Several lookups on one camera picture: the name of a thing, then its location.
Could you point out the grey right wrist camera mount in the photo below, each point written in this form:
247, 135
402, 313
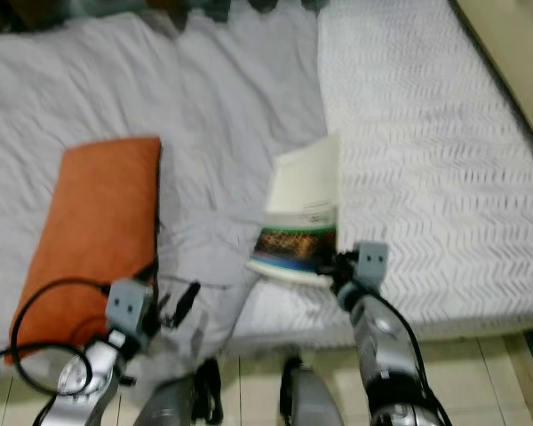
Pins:
371, 262

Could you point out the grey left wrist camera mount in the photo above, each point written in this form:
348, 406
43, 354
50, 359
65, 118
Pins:
131, 306

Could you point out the silver robot leg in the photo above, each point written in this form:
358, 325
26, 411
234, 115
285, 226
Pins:
311, 399
173, 399

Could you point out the silver right robot leg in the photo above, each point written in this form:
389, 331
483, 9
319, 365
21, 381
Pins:
311, 399

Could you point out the white chevron patterned bed sheet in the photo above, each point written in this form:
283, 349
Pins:
426, 133

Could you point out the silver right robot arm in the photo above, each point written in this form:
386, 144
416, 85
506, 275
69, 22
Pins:
377, 346

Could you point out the silver left robot leg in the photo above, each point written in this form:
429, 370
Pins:
173, 399

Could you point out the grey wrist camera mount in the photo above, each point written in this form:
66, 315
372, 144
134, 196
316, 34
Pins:
131, 306
371, 262

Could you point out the cream book with city photo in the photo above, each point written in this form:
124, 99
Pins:
306, 182

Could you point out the grey crumpled blanket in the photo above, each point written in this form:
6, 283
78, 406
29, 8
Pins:
124, 80

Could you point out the dark brown curtain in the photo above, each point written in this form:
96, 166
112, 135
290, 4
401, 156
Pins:
35, 11

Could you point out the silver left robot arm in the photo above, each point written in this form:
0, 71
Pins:
93, 377

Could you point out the orange rectangular pillow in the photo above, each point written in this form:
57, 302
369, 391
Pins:
98, 231

